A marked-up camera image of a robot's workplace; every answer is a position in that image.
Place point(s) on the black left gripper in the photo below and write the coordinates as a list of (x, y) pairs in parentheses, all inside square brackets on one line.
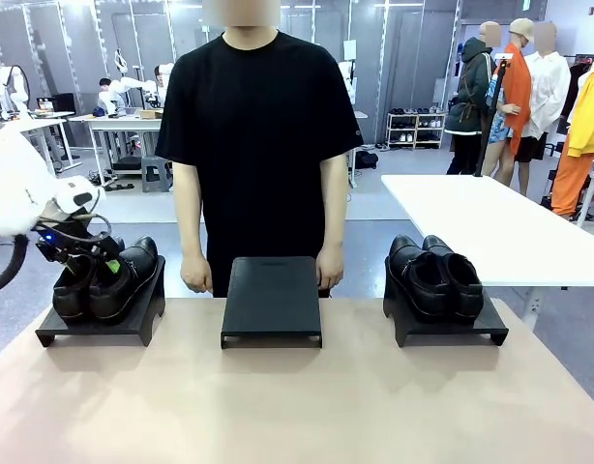
[(96, 247)]

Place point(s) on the black chunky leather shoe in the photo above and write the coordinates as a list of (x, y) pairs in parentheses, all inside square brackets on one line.
[(72, 295), (125, 285)]

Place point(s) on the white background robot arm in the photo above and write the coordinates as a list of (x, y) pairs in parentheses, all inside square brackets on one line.
[(14, 87), (132, 84)]

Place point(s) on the person's left forearm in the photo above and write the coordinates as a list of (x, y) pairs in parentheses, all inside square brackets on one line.
[(333, 217)]

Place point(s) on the person's right forearm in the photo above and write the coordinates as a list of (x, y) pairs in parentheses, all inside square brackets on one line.
[(189, 222)]

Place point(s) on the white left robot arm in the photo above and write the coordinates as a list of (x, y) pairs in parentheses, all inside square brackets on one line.
[(11, 183)]

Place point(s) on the black shoe stand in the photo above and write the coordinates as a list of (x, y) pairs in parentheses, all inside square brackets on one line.
[(98, 331), (272, 299), (452, 328)]

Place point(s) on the seated black haired background person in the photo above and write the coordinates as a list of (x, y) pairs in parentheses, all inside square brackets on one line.
[(108, 96)]

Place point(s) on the background person with glasses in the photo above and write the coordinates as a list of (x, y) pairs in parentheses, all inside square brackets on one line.
[(161, 77)]

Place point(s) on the person in black t-shirt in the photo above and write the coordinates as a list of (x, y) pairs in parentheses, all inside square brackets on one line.
[(258, 145)]

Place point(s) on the white shoe rack with shoes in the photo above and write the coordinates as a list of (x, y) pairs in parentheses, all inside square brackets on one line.
[(415, 130)]

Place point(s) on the person's right hand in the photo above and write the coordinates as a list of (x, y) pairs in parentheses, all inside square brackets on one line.
[(196, 274)]

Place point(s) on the person's left hand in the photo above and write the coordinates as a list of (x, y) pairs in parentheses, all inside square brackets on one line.
[(331, 269)]

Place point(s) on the grey step stool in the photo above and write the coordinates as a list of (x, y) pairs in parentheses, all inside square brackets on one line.
[(157, 175)]

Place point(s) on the white background work table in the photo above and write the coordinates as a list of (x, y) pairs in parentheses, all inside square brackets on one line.
[(118, 123)]

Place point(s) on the white background side table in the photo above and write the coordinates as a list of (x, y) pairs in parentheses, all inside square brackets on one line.
[(40, 121)]

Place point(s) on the cardboard box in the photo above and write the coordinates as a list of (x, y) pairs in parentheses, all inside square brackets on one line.
[(151, 114)]

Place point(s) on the black monitor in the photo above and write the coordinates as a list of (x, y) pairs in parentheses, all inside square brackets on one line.
[(62, 102)]

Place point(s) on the black bag on floor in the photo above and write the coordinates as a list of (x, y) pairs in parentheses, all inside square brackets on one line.
[(366, 159)]

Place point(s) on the white paper sheet on glass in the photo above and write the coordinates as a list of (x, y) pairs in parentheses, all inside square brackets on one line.
[(350, 49)]

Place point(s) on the large white table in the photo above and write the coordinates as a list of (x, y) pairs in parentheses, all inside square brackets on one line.
[(495, 222)]

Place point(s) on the mannequin in dark hooded coat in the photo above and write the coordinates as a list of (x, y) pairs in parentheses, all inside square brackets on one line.
[(471, 96)]

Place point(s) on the black tripod pole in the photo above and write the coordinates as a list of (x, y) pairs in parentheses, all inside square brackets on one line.
[(490, 111)]

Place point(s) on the mannequin in orange top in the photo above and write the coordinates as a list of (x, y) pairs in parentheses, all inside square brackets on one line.
[(512, 96)]

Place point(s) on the orange trousers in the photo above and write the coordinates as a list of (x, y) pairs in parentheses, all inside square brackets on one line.
[(570, 183)]

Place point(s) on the mannequin in white shirt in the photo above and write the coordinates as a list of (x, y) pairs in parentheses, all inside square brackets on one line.
[(548, 96)]

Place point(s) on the beige bucket hat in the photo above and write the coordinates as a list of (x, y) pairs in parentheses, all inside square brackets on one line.
[(522, 29)]

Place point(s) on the dark hanging garment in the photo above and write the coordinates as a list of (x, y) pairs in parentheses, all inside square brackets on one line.
[(578, 92)]

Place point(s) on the yellow jacket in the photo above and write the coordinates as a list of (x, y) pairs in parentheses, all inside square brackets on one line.
[(589, 111)]

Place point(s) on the black wrist camera blue light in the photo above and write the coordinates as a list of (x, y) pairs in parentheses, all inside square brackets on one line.
[(46, 245)]

